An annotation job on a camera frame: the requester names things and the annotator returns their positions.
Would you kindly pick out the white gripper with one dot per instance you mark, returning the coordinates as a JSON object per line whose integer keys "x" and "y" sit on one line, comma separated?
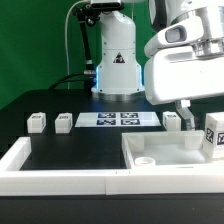
{"x": 176, "y": 74}

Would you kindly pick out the white square table top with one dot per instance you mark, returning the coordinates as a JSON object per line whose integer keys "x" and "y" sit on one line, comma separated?
{"x": 175, "y": 148}

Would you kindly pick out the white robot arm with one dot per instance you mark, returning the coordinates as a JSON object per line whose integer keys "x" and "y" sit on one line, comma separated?
{"x": 119, "y": 75}

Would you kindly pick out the white sheet with markers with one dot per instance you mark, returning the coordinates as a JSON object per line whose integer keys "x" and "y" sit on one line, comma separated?
{"x": 117, "y": 119}

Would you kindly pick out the white U-shaped obstacle fence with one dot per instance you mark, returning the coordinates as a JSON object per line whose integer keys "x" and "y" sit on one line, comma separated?
{"x": 201, "y": 178}

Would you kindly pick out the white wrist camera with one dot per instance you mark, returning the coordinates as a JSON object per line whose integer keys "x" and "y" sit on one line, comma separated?
{"x": 182, "y": 33}

